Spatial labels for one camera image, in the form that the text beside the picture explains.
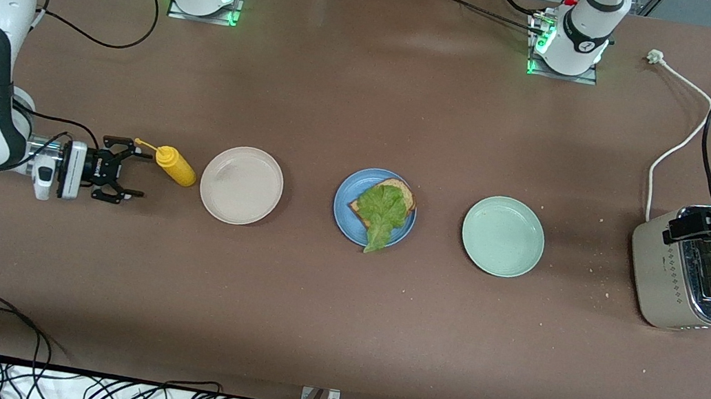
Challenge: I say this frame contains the yellow mustard squeeze bottle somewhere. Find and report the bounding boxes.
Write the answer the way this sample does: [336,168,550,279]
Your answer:
[129,137,201,190]

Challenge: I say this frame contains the green lettuce leaf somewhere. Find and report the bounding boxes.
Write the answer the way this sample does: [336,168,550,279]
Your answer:
[348,179,413,260]

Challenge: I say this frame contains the brown toast slice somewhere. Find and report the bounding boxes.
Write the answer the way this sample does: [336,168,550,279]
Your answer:
[345,172,420,236]

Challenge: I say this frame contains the beige round plate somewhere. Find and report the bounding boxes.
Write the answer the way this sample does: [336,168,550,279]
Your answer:
[195,141,289,231]

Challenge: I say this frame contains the mint green round plate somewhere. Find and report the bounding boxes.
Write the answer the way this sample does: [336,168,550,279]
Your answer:
[455,191,551,283]

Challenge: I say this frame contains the blue round plate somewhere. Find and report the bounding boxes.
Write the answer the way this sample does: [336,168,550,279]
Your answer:
[328,163,423,254]

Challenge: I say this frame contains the silver beige toaster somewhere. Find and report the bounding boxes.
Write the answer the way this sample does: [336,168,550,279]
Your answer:
[619,195,711,342]

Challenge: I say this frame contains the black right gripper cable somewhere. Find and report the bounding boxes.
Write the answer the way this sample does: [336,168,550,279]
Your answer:
[0,104,105,186]

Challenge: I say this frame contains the white toaster power cable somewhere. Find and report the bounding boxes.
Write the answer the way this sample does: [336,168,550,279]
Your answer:
[624,48,711,229]

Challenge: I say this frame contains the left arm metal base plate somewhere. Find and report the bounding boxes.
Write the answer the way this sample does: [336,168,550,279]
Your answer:
[524,12,607,87]

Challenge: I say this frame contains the black base cables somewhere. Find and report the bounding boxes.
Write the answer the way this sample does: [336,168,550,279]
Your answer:
[421,0,551,36]

